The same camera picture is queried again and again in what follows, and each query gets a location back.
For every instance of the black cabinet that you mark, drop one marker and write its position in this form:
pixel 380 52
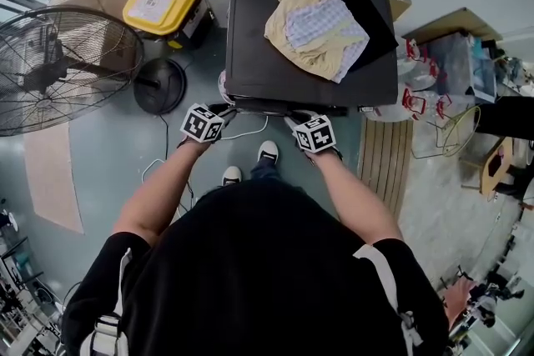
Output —
pixel 507 114

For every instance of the person's right white shoe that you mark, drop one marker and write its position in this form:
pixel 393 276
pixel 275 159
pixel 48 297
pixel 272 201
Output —
pixel 268 150

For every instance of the small cardboard box with hole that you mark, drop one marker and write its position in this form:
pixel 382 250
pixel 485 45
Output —
pixel 494 175

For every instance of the person's white shoe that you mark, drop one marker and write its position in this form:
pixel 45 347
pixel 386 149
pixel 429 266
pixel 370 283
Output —
pixel 231 176
pixel 268 150

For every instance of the yellow lidded bin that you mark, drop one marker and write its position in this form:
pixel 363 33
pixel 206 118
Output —
pixel 162 0

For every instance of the flat cardboard floor sheet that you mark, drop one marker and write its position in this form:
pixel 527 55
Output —
pixel 52 179

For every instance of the pack of clear water bottles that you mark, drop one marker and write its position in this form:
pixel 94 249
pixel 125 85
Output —
pixel 421 75

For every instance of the black washing machine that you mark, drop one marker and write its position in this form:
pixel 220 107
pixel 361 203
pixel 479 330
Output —
pixel 254 46

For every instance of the light wooden table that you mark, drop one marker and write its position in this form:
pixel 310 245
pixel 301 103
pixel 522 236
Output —
pixel 454 23

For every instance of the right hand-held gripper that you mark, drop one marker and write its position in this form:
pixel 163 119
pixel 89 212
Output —
pixel 315 135

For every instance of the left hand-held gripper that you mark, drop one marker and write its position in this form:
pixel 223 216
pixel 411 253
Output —
pixel 202 124

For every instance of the person's right forearm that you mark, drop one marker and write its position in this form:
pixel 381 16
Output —
pixel 354 196

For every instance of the person's black shirt torso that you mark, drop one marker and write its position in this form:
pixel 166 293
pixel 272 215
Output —
pixel 258 275

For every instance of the person's blue jeans leg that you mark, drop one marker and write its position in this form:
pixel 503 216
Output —
pixel 265 171

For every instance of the person's left forearm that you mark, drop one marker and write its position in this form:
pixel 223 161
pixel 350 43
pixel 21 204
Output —
pixel 162 196

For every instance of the person's left white shoe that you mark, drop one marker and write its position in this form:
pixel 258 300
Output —
pixel 231 176

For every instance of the large black floor fan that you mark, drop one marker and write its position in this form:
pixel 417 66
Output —
pixel 62 71

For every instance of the round black fan base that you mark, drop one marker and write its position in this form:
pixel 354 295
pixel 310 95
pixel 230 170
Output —
pixel 164 85

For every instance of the black folded cloth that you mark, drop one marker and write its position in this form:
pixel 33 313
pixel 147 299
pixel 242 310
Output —
pixel 373 21

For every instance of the slatted wooden board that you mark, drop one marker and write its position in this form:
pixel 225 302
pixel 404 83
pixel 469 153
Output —
pixel 386 162

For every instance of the checkered white cloth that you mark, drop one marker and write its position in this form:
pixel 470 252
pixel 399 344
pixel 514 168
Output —
pixel 313 23

